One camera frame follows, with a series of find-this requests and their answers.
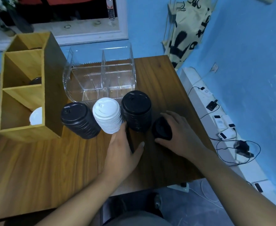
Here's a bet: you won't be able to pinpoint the person's right hand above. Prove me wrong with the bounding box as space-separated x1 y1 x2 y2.
154 110 214 163

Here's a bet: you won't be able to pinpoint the person's left hand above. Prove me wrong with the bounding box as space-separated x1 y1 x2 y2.
102 122 145 185

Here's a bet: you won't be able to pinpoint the large black cup lid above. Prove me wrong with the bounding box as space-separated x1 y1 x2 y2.
151 116 173 141

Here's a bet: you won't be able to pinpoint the white domed cup lid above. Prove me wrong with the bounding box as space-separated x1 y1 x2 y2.
92 97 124 134

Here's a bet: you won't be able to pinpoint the short stack of black lids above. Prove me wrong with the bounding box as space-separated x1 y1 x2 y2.
121 90 152 133

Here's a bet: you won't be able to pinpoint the white lids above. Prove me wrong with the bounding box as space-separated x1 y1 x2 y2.
29 107 43 126

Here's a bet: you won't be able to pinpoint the wooden three-compartment organizer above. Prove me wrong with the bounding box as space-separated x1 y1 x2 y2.
0 31 69 142

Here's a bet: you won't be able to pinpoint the person's left forearm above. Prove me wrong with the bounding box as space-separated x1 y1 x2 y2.
34 174 129 226

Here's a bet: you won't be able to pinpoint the white power adapter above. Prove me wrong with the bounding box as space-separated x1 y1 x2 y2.
167 182 190 193

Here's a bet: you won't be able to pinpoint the dark shoe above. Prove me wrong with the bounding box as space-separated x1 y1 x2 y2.
153 193 163 210

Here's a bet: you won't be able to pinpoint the grey shirt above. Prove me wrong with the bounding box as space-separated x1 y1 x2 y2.
109 210 171 226

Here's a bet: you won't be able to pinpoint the clear plastic container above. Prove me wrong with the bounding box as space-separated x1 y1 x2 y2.
62 43 137 103

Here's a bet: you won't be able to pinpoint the cream tote bag black print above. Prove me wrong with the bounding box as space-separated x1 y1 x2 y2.
165 0 215 69

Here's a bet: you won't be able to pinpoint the clear plastic water bottle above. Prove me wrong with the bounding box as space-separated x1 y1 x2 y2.
106 0 116 21

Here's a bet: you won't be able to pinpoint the dark glass vase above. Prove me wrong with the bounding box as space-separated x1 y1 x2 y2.
7 7 34 34

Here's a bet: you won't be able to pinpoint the small potted plant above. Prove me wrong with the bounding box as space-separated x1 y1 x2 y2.
0 19 16 37

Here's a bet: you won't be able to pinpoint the black wired device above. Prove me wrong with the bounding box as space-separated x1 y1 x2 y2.
215 138 262 165

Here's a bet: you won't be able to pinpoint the white cable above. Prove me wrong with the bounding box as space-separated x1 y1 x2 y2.
189 179 224 209

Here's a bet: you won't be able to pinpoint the hanging rope shelf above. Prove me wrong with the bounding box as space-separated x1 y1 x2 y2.
162 0 220 57

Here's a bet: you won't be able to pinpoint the white window frame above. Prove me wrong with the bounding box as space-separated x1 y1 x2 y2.
0 0 129 52

